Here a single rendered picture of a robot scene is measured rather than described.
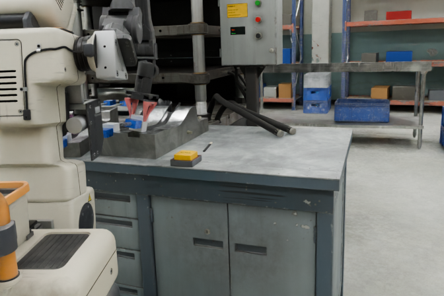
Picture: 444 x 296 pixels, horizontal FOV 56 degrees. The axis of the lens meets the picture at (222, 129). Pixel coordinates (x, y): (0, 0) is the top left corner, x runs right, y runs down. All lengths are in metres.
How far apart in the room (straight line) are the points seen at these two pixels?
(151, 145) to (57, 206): 0.46
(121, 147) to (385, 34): 6.74
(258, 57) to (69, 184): 1.34
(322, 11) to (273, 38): 5.58
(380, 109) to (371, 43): 3.02
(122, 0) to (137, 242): 0.88
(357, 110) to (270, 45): 2.98
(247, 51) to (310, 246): 1.15
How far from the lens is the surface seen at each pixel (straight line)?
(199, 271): 1.58
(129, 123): 1.47
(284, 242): 1.42
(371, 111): 5.05
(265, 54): 2.19
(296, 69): 4.86
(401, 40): 7.91
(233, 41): 2.24
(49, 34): 1.04
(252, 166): 1.35
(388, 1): 7.93
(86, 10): 3.35
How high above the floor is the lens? 1.19
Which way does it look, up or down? 12 degrees down
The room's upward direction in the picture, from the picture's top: 2 degrees counter-clockwise
